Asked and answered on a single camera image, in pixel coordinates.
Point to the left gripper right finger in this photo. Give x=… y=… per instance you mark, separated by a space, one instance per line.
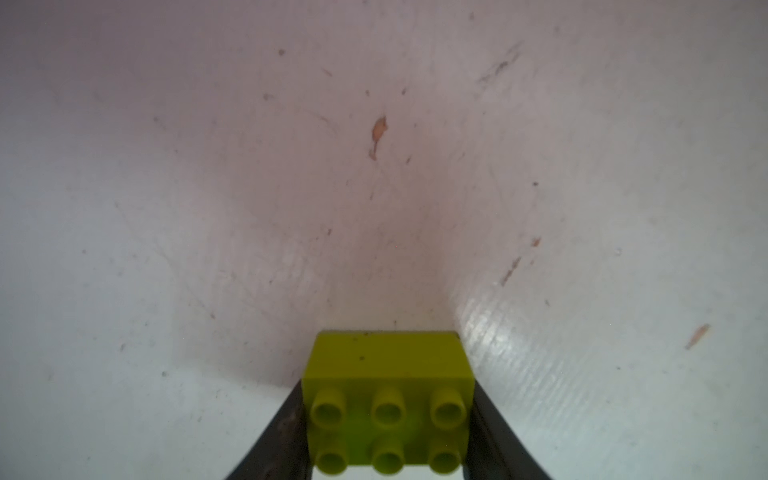
x=494 y=451

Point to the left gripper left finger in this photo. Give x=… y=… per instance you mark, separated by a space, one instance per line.
x=281 y=452

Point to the green lego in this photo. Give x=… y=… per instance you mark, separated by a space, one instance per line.
x=388 y=400

